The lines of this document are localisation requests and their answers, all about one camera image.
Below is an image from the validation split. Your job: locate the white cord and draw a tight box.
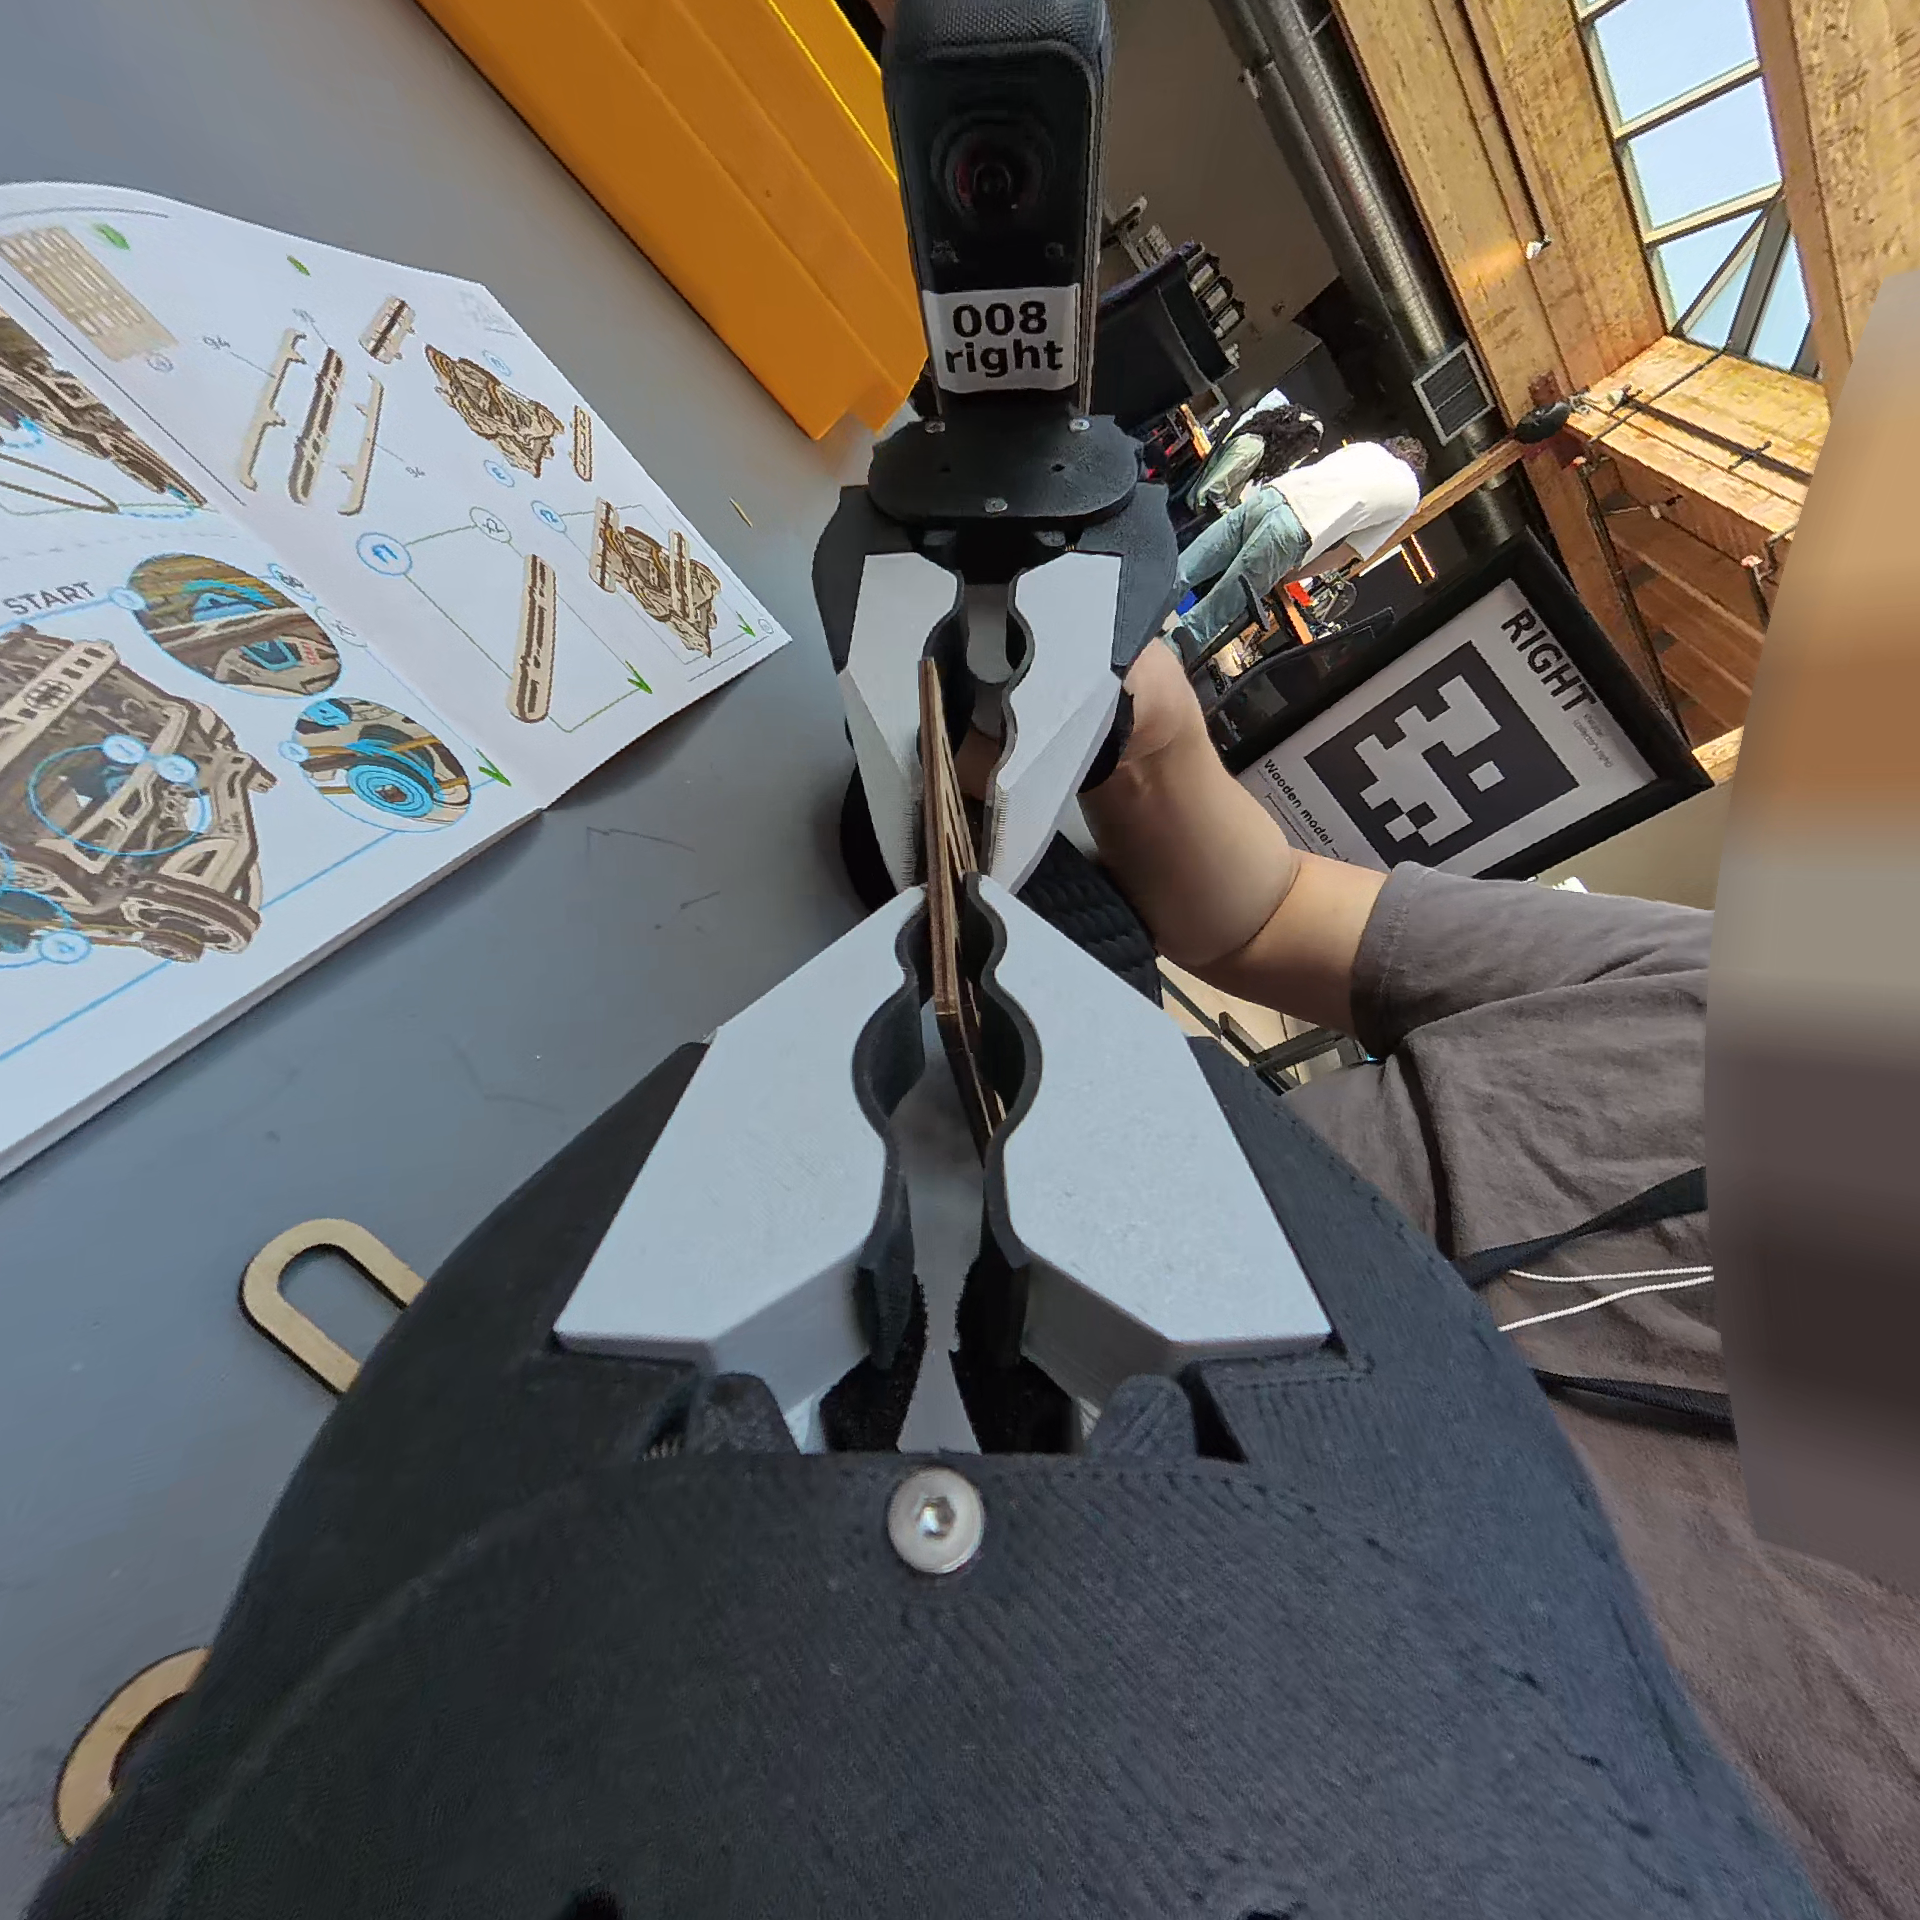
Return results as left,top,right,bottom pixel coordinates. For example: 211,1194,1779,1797
1500,1264,1713,1337

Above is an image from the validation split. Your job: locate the slotted wooden strip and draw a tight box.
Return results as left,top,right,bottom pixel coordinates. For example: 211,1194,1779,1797
243,1218,429,1397
57,1648,212,1848

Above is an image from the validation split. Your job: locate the black shoulder strap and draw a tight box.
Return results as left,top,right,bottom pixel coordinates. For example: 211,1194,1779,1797
1456,1170,1734,1426

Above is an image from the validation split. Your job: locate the laser-cut wooden parts sheet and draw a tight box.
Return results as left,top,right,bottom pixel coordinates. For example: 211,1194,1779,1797
913,656,1009,1156

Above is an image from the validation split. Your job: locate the person's right hand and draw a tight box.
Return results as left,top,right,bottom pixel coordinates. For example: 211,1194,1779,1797
1083,656,1204,804

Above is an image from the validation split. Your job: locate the person's right forearm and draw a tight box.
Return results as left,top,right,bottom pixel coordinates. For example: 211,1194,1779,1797
1071,744,1390,998

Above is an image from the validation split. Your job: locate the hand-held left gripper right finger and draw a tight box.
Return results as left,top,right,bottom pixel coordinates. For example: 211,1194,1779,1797
959,874,1337,1450

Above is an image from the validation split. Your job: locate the metal duct pipe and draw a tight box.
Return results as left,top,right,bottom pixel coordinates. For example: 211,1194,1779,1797
1215,0,1517,541

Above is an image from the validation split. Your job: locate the black framed marker sign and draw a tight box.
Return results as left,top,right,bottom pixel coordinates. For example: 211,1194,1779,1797
1207,538,1713,885

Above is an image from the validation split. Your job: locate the illustrated instruction booklet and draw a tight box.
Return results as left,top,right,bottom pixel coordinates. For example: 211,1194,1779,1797
0,184,793,1180

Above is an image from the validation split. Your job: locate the yellow plastic bin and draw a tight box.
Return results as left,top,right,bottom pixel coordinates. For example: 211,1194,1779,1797
411,0,933,442

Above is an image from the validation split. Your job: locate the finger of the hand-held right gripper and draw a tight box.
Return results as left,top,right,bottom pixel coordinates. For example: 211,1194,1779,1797
844,550,968,902
959,556,1133,886

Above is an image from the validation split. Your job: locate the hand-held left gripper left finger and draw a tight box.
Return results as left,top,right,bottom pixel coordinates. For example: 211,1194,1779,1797
556,885,950,1454

